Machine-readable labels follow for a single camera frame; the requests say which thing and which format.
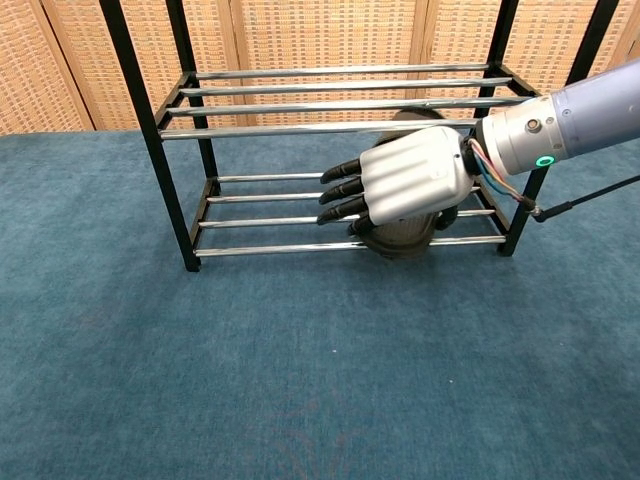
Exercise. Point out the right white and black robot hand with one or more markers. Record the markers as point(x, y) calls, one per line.
point(410, 175)

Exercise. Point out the black shoe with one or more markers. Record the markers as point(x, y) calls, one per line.
point(400, 242)

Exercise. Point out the black and chrome shoe rack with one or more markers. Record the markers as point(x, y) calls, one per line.
point(300, 131)

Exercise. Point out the bamboo folding screen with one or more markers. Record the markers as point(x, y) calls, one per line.
point(325, 35)

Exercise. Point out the blue carpet table cover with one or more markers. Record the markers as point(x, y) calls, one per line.
point(250, 360)

